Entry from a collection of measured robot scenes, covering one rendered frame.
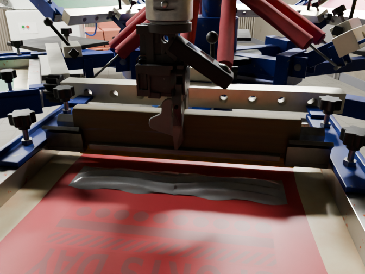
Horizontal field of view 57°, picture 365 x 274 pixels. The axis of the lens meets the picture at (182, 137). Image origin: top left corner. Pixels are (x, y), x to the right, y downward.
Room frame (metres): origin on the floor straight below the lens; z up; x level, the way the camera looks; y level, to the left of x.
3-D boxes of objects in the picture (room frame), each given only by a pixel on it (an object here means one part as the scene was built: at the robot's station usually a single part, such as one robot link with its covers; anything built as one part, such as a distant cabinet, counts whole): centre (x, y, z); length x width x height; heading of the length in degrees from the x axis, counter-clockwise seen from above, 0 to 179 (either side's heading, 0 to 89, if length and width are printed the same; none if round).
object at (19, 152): (0.63, 0.27, 0.98); 0.30 x 0.05 x 0.07; 172
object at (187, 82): (0.57, 0.03, 1.15); 0.09 x 0.08 x 0.12; 82
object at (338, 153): (0.55, -0.28, 0.98); 0.30 x 0.05 x 0.07; 172
